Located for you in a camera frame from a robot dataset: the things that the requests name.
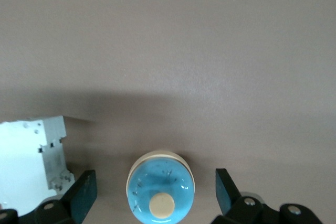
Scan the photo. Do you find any white circuit breaker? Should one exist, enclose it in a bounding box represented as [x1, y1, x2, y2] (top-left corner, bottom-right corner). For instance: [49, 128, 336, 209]
[0, 115, 77, 216]

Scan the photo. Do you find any brown table mat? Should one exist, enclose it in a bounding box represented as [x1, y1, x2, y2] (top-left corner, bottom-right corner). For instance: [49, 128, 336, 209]
[0, 0, 336, 224]

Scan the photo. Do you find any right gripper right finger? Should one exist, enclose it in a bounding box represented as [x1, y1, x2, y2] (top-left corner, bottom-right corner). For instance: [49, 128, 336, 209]
[209, 168, 323, 224]

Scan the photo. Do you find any blue round knob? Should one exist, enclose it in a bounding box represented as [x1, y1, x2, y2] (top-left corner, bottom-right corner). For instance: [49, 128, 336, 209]
[125, 150, 195, 224]

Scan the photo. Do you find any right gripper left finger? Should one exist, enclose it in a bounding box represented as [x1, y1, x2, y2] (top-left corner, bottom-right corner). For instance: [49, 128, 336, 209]
[0, 170, 98, 224]

